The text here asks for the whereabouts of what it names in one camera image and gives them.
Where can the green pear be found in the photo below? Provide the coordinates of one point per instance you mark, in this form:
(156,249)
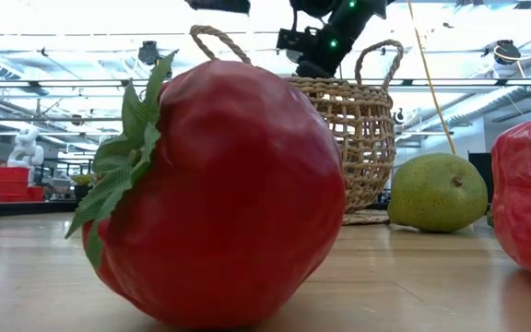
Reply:
(436,193)

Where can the round woven mat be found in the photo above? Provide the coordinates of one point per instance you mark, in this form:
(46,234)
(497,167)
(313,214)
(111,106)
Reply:
(367,217)

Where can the black panel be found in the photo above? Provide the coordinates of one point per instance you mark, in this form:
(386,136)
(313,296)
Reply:
(480,170)

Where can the black metal table frame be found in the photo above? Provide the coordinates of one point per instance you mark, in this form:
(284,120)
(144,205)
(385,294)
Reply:
(16,209)

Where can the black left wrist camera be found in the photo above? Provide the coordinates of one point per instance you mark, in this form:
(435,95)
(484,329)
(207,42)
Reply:
(293,40)

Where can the red storage bins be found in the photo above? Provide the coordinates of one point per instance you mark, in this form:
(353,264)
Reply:
(7,184)

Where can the green succulent plant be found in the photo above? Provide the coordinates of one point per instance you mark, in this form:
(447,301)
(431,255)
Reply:
(83,180)

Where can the red bell pepper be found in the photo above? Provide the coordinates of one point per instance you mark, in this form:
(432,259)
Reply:
(528,198)

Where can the red apple with green leaf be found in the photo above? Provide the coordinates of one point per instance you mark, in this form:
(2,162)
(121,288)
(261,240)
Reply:
(247,193)

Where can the woven wicker basket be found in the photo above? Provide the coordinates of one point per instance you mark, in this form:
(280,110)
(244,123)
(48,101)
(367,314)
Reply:
(362,138)

